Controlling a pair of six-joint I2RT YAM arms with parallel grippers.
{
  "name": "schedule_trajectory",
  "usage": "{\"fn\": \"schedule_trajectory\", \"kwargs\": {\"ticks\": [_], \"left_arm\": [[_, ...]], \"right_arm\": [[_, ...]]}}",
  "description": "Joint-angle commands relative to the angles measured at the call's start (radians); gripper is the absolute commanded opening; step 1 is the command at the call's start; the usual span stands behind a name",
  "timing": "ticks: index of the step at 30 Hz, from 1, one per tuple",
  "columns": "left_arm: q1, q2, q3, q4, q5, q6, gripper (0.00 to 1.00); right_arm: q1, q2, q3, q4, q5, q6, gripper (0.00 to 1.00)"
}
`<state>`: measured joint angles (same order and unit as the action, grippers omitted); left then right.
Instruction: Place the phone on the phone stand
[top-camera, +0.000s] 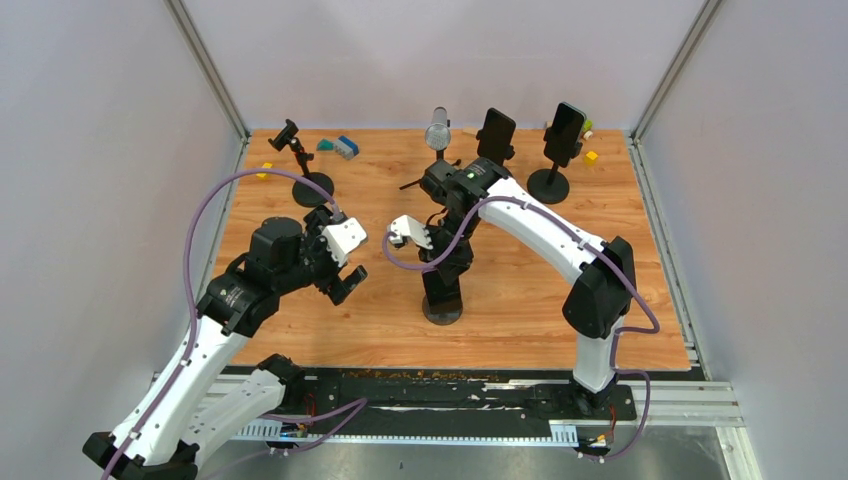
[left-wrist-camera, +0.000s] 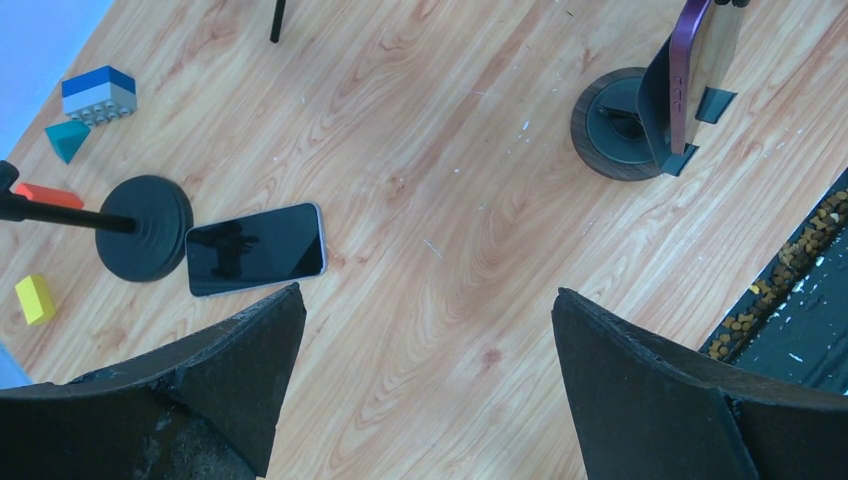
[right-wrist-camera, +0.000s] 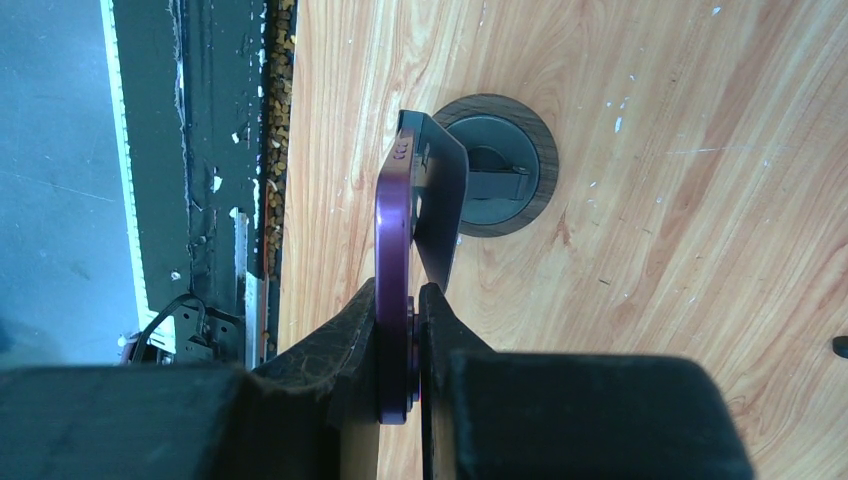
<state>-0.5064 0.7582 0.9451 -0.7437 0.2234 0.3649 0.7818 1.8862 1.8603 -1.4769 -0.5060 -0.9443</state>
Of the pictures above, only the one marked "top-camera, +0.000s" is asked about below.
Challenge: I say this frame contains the teal toy block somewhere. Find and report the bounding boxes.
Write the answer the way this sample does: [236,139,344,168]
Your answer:
[316,138,335,151]

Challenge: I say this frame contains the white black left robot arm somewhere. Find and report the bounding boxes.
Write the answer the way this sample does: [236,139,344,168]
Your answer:
[82,206,367,479]

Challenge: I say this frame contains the red toy brick car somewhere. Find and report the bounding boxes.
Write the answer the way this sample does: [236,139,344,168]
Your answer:
[582,119,593,140]

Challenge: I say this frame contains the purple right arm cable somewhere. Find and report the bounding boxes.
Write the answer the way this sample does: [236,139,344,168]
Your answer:
[382,195,662,463]

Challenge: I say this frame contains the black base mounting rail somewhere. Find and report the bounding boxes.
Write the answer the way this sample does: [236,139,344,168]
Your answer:
[272,368,638,439]

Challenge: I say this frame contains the blue grey toy bricks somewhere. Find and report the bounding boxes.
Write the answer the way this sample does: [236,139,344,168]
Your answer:
[333,135,360,160]

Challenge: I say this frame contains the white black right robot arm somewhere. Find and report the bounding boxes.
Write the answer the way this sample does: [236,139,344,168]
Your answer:
[419,158,636,418]

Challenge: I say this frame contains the yellow toy cube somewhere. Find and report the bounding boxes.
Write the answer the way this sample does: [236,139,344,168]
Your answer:
[584,151,599,166]

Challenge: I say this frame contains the yellow toy brick left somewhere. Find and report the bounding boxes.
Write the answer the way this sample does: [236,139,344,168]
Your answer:
[256,162,273,179]

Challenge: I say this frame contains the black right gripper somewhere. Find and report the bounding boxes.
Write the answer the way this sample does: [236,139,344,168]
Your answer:
[416,209,480,282]

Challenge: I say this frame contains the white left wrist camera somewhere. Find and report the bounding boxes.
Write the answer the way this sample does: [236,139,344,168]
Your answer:
[321,218,368,267]

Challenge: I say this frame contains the grey round stand base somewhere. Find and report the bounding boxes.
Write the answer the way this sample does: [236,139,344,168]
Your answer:
[422,296,464,326]

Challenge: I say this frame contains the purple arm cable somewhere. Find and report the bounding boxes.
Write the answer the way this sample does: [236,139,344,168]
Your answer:
[99,168,369,480]
[382,195,662,463]

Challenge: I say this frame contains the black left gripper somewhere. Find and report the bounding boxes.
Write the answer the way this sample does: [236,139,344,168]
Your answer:
[275,211,368,304]

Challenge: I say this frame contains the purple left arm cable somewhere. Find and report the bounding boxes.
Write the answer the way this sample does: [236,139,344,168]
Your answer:
[99,168,369,480]

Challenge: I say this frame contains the black teal-edged smartphone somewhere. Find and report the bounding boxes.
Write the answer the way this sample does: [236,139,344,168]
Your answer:
[543,102,587,168]

